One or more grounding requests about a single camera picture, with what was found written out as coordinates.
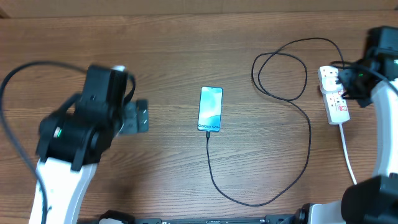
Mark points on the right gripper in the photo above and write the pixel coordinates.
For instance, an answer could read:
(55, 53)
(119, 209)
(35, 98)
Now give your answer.
(343, 78)

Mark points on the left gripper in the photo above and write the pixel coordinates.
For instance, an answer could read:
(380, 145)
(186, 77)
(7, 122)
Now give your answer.
(138, 118)

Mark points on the blue Galaxy smartphone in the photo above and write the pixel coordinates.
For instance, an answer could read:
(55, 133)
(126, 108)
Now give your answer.
(209, 115)

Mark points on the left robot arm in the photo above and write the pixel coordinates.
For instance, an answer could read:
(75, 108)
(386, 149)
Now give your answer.
(73, 138)

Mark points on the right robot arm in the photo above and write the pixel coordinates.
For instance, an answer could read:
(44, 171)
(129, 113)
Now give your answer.
(373, 200)

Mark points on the white charger plug adapter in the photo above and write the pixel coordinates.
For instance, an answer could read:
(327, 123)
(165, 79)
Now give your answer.
(330, 85)

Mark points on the white power strip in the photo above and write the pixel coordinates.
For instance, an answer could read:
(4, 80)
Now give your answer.
(335, 106)

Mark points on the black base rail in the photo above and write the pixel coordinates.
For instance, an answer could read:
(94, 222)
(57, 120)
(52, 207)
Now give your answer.
(111, 216)

